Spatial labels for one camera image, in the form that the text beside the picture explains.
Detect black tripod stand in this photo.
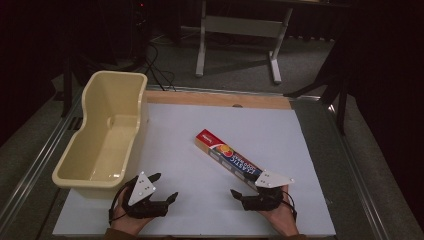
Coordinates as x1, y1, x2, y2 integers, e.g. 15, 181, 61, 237
283, 33, 352, 136

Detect black floor cables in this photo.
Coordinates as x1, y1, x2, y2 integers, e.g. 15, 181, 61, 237
142, 42, 178, 92

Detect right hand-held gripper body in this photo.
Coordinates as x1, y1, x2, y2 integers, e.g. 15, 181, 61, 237
240, 169, 296, 212

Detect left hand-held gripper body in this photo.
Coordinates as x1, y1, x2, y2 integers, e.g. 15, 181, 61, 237
120, 171, 170, 220

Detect person's right hand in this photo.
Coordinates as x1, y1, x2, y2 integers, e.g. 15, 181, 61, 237
257, 184, 300, 237

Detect person's left hand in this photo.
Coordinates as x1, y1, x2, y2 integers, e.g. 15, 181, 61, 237
111, 185, 152, 236

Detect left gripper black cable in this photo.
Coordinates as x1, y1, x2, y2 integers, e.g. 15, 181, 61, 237
107, 175, 138, 226

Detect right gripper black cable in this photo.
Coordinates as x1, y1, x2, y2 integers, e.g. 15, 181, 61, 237
281, 190, 298, 222

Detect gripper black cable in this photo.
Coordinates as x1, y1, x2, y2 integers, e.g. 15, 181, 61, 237
107, 175, 138, 226
281, 190, 298, 222

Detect metal rail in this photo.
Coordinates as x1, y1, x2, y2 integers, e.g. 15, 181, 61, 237
0, 96, 84, 231
327, 103, 392, 240

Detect dark equipment rack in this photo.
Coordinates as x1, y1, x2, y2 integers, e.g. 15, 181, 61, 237
131, 0, 152, 69

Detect wooden board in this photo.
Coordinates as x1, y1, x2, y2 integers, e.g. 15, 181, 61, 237
145, 90, 293, 111

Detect white metal table frame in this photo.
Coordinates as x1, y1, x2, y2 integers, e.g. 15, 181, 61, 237
195, 0, 295, 85

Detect cream plastic bin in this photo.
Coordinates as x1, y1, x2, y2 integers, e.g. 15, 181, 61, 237
51, 70, 149, 200

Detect long plastic wrap box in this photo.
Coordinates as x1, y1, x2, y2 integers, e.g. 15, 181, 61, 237
194, 128, 268, 192

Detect white table sheet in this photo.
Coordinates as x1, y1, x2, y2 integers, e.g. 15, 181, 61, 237
52, 102, 337, 238

